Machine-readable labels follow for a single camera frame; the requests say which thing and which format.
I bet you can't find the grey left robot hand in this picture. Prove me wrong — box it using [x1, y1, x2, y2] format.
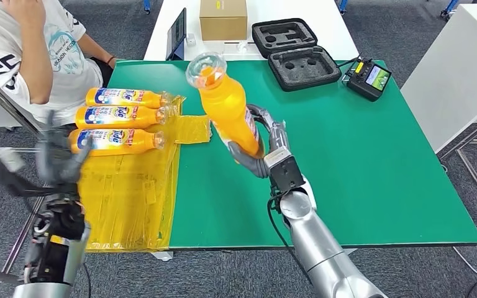
[34, 111, 94, 187]

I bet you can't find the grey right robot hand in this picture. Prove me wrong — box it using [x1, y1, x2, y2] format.
[227, 104, 291, 179]

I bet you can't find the person's right hand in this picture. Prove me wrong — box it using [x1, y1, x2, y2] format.
[1, 0, 47, 28]

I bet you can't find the orange detergent bottle clear cap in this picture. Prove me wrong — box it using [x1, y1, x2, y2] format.
[75, 106, 169, 131]
[67, 128, 166, 158]
[85, 87, 174, 111]
[186, 52, 266, 160]

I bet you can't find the black foam-lined case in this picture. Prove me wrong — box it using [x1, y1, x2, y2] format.
[252, 18, 343, 92]

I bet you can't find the person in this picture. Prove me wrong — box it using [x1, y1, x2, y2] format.
[0, 0, 119, 129]

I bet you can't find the yellow taped cardboard sheet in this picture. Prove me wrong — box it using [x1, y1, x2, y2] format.
[76, 95, 212, 253]

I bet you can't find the green table mat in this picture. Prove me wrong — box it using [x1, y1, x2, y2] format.
[107, 60, 477, 250]

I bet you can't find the clear plastic holder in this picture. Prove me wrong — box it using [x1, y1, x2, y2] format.
[223, 41, 260, 56]

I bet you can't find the black remote controller with screen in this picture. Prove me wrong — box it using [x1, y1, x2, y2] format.
[343, 58, 393, 102]

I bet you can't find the brown cardboard box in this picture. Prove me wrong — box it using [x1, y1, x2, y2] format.
[199, 0, 248, 41]

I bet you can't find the white table foot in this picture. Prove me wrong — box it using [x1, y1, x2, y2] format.
[151, 251, 175, 263]

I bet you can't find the black tablet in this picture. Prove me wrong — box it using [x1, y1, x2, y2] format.
[166, 7, 188, 61]

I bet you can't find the white side table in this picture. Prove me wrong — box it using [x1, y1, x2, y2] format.
[400, 4, 477, 227]

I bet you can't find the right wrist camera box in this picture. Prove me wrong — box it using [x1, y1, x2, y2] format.
[264, 147, 306, 192]

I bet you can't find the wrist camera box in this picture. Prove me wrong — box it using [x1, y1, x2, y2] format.
[264, 147, 306, 192]
[0, 147, 26, 174]

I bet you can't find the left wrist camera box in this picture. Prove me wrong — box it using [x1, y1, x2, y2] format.
[0, 147, 26, 174]

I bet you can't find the black controller cable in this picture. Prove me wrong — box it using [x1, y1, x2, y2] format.
[336, 56, 361, 71]

